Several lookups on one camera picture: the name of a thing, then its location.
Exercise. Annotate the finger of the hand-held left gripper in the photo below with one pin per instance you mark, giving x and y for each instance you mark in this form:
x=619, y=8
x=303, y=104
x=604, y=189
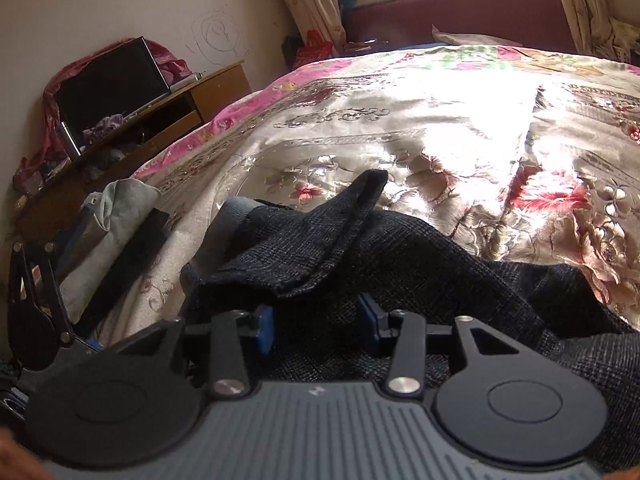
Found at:
x=30, y=330

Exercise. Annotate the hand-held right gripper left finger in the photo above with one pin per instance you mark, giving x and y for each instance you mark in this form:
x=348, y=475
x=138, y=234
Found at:
x=265, y=330

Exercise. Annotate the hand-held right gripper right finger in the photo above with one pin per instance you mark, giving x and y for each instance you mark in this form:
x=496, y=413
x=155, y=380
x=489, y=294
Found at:
x=369, y=325

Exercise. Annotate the dark grey checked pants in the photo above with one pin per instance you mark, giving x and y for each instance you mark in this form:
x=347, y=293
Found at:
x=450, y=270

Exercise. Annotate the blue cloth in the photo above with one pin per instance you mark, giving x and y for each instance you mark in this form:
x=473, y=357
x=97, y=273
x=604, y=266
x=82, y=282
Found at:
x=72, y=240

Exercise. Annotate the folded grey-green garment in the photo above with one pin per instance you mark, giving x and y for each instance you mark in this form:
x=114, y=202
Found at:
x=120, y=225

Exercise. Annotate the floral satin quilt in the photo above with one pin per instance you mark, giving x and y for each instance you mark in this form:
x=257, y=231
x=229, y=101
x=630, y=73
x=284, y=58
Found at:
x=400, y=125

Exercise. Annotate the purple cloth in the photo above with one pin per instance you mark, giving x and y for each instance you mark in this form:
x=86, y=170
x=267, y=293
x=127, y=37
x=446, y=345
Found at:
x=102, y=127

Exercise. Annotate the wooden cabinet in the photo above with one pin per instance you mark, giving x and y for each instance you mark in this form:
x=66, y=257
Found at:
x=220, y=87

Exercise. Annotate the black flat screen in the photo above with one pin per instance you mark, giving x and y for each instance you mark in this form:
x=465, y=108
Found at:
x=110, y=85

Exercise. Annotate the red bag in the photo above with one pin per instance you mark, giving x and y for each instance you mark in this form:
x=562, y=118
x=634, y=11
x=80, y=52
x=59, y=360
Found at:
x=315, y=47

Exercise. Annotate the pink cloth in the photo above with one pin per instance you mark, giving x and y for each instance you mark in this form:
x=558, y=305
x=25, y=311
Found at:
x=170, y=62

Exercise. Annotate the pale pillow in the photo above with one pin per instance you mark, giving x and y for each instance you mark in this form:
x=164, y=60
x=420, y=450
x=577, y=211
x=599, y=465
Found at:
x=470, y=37

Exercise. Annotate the maroon padded headboard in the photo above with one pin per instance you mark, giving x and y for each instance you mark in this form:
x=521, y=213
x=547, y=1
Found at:
x=450, y=15

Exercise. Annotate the beige patterned curtain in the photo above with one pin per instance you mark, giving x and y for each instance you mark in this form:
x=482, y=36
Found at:
x=310, y=0
x=580, y=0

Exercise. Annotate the pale yellow cloth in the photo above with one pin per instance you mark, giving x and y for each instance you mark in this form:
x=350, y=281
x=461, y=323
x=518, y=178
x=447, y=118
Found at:
x=625, y=40

